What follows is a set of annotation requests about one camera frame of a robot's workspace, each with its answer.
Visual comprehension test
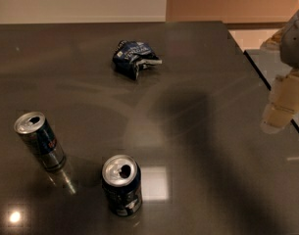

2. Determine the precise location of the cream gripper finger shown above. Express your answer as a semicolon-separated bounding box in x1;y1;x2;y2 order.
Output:
261;69;299;134

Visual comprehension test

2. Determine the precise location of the tall slim silver blue can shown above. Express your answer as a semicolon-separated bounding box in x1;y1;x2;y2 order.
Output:
14;112;66;171

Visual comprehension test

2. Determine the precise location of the short dark blue can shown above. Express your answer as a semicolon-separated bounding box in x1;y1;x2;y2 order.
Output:
102;155;142;216

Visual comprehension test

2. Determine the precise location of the blue chip bag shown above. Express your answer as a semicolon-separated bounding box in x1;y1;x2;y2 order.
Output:
112;40;162;80

